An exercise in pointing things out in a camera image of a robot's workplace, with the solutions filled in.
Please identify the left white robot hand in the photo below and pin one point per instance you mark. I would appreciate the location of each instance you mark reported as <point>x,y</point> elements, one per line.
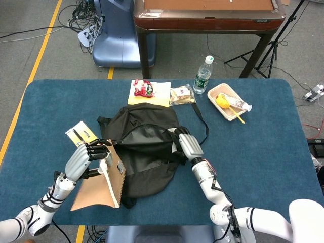
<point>77,162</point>

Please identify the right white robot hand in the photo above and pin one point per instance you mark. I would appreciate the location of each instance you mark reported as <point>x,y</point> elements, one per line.
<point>191,146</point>

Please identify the brown spiral notebook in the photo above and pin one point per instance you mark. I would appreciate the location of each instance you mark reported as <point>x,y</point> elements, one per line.
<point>93,195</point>

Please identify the black fabric backpack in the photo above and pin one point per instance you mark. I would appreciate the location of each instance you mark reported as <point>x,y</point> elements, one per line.
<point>146,162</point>

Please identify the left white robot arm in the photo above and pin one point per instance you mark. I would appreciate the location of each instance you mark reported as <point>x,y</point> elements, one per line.
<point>38,217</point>

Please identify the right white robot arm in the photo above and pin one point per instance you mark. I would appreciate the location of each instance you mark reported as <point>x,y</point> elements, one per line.
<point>253,220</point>

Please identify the bread in clear bag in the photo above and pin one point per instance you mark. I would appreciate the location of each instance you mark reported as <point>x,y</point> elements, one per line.
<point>181,95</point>

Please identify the razor on yellow blister card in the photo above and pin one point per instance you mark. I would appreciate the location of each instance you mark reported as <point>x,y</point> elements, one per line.
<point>81,131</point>

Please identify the beige plastic tray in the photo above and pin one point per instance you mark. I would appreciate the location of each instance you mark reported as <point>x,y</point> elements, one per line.
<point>227,114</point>

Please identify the yellow ball brush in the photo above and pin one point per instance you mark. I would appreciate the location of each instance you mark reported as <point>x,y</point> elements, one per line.
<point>222,102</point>

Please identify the pale yellow paper pad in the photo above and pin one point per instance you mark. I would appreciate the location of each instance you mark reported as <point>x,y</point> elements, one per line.
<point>162,93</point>

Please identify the blue table cloth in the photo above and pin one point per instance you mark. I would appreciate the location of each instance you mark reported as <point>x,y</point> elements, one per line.
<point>253,152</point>

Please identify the white toothpaste tube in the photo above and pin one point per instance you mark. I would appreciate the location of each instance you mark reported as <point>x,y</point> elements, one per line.
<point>236,101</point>

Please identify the clear plastic water bottle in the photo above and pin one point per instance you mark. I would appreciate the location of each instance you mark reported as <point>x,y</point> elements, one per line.
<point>202,78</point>

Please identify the red snack packet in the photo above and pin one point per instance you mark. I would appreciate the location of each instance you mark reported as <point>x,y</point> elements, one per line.
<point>143,88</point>

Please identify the blue grey robot torso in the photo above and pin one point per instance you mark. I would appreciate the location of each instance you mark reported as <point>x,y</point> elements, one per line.
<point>159,234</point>

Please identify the brown mahjong table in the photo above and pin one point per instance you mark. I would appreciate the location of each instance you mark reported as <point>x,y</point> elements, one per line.
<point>202,22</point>

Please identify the black floor box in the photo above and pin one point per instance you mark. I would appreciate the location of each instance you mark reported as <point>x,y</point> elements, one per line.
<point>316,148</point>

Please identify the white power strip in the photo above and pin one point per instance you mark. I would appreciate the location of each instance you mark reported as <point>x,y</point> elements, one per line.
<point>84,36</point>
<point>314,93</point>

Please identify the black tripod stand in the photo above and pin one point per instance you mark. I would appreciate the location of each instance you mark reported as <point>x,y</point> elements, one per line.
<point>274,40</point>

